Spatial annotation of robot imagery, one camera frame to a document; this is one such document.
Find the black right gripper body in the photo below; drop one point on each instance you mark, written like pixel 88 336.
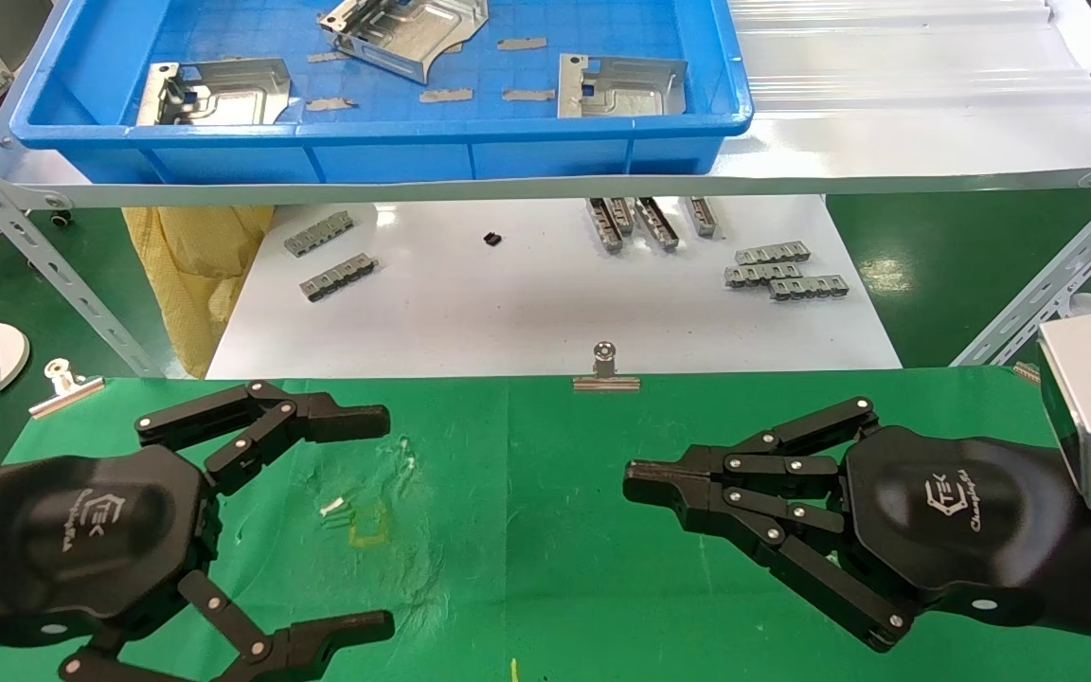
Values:
pixel 953 511

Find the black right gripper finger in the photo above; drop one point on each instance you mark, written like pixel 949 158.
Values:
pixel 830 568
pixel 773 464

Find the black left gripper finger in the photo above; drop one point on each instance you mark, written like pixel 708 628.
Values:
pixel 318 644
pixel 318 417

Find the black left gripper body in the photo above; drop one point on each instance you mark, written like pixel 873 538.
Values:
pixel 81 530

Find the stamped sheet metal part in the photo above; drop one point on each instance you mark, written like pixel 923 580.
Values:
pixel 223 95
pixel 403 33
pixel 621 90

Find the small white plastic bit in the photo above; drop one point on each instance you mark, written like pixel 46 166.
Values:
pixel 332 507

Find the yellow fabric bag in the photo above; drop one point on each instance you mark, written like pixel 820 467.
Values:
pixel 200 275

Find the green table cloth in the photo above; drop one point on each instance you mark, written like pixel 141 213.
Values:
pixel 555 530

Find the blue plastic tray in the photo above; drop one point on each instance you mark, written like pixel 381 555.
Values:
pixel 384 152

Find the white metal shelf rack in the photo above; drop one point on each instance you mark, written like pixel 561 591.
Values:
pixel 839 156

